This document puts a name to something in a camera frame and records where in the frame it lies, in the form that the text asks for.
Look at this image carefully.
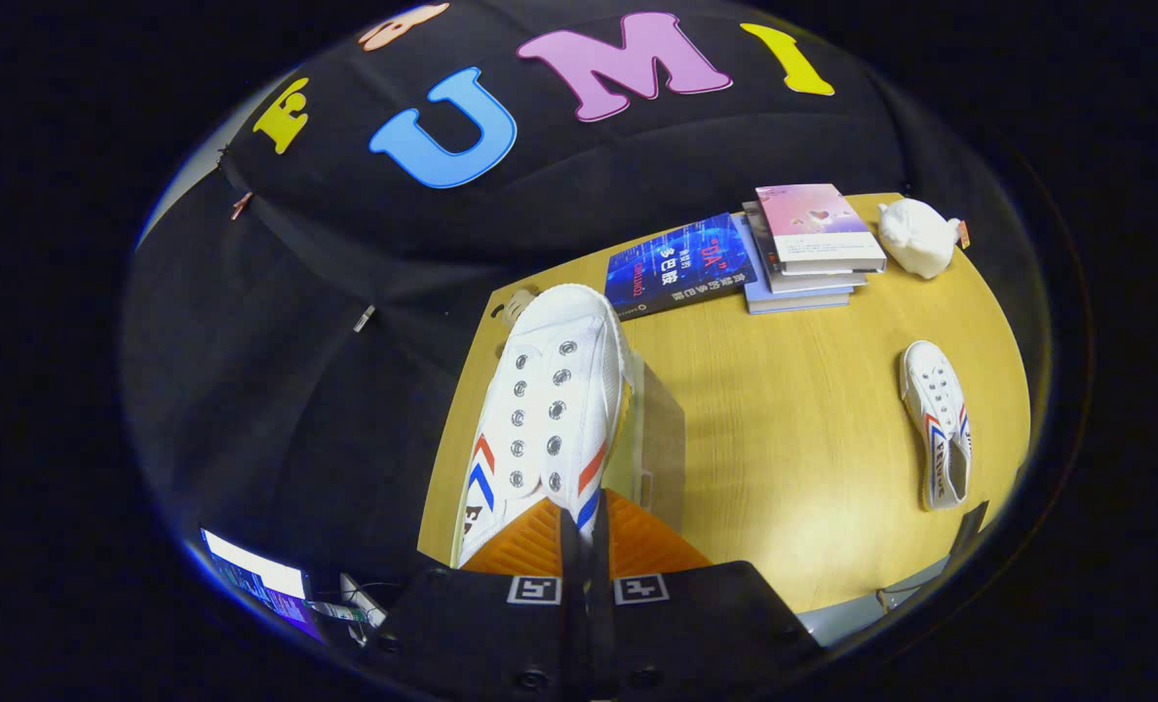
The brown plush dog toy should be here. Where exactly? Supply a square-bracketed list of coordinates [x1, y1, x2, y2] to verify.
[491, 286, 541, 328]

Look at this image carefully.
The white canvas shoe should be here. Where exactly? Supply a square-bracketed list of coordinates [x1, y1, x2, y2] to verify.
[450, 283, 634, 571]
[899, 339, 973, 512]

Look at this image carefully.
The white plush toy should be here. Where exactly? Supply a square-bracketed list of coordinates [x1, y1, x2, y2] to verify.
[876, 198, 972, 281]

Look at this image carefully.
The grey book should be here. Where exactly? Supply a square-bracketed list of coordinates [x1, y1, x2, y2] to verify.
[741, 202, 869, 293]

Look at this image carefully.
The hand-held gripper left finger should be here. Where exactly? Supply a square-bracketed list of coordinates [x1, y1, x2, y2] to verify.
[369, 492, 592, 702]

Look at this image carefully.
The computer monitor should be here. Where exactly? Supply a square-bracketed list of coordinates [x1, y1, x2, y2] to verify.
[199, 526, 327, 644]

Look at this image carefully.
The black table clamp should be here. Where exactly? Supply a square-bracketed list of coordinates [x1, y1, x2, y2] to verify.
[949, 500, 989, 563]

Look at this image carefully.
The pink cover book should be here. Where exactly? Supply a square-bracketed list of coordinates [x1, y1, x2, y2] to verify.
[754, 183, 888, 274]

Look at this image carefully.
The dark cable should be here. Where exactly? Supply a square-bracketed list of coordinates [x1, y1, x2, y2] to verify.
[876, 580, 931, 611]

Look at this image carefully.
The light blue book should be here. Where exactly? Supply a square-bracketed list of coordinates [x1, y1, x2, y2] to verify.
[732, 214, 853, 315]

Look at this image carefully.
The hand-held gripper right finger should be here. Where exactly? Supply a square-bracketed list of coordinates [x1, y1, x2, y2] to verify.
[589, 487, 826, 701]

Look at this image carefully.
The black backdrop cloth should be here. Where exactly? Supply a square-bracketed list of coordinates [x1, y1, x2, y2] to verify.
[121, 0, 1058, 605]

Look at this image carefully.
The dark blue book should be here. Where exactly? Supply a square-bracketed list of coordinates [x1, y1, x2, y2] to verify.
[605, 213, 760, 321]

